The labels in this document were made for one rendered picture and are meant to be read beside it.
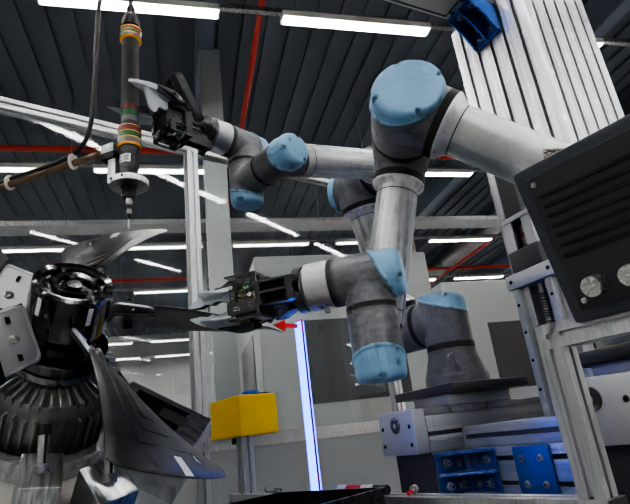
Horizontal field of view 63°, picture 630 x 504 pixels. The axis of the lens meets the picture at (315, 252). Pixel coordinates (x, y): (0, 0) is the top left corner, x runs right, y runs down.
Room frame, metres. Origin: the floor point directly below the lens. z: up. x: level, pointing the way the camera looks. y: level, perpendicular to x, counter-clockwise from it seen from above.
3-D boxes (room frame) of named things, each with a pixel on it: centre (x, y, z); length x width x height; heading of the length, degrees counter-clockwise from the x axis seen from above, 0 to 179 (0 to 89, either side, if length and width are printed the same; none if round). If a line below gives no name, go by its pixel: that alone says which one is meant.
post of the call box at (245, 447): (1.30, 0.22, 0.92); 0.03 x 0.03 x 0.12; 37
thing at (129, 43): (0.85, 0.33, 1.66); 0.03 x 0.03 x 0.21
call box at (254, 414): (1.30, 0.22, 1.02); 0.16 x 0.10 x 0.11; 37
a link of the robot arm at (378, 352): (0.77, -0.07, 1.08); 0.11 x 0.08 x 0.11; 175
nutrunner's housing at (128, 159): (0.85, 0.33, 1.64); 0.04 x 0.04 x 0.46
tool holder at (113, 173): (0.85, 0.34, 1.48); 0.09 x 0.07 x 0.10; 72
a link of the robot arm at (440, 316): (1.30, -0.30, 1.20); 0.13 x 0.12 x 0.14; 43
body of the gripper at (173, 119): (0.94, 0.25, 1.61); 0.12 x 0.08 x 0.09; 137
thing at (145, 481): (0.90, 0.31, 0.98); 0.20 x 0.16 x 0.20; 37
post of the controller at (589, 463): (0.65, -0.28, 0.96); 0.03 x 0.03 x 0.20; 37
